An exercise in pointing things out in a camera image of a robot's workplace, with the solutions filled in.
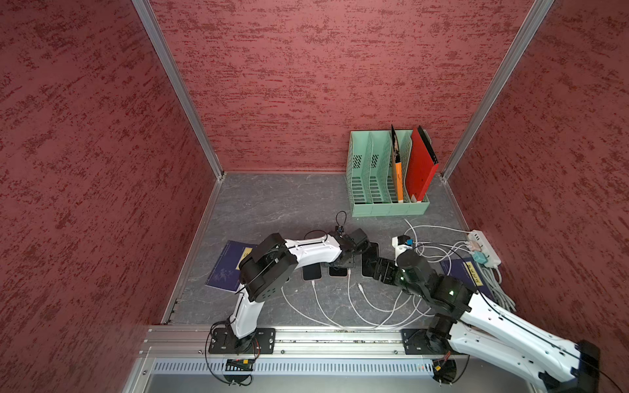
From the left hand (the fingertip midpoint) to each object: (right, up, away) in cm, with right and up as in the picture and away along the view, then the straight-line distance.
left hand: (339, 264), depth 90 cm
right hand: (+10, +2, -14) cm, 17 cm away
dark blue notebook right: (+48, -2, -1) cm, 48 cm away
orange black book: (+20, +35, -5) cm, 41 cm away
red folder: (+31, +36, 0) cm, 48 cm away
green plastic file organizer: (+17, +35, +27) cm, 47 cm away
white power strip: (+58, +2, -1) cm, 58 cm away
